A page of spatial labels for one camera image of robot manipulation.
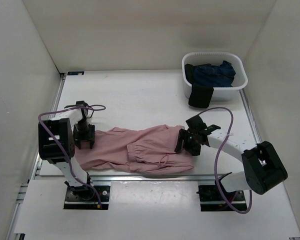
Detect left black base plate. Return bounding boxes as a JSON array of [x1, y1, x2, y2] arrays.
[[63, 184, 111, 210]]

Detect black trousers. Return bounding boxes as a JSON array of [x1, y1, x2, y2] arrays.
[[184, 63, 214, 109]]

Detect white plastic basket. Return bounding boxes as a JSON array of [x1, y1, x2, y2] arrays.
[[181, 51, 248, 101]]

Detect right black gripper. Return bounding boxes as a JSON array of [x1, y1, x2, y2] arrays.
[[174, 128, 201, 157]]

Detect blue trousers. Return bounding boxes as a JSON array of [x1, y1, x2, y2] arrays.
[[192, 60, 236, 88]]

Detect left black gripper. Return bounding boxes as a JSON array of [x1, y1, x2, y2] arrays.
[[73, 119, 96, 149]]

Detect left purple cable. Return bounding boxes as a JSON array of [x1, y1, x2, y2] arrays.
[[37, 104, 107, 205]]

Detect pink trousers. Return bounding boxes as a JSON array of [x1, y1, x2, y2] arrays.
[[74, 125, 194, 175]]

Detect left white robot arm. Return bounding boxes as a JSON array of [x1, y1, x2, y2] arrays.
[[38, 100, 96, 200]]

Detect blue corner label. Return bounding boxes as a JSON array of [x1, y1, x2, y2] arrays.
[[67, 71, 85, 76]]

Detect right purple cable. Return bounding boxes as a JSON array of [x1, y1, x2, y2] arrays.
[[198, 106, 254, 215]]

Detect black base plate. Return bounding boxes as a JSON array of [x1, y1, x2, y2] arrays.
[[196, 185, 248, 212], [63, 184, 111, 210]]

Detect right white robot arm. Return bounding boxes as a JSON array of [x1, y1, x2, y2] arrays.
[[175, 115, 288, 200]]

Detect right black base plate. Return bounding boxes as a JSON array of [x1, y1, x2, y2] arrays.
[[196, 185, 248, 212]]

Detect purple cable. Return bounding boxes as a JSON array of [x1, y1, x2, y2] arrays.
[[198, 106, 254, 215], [37, 104, 107, 205]]

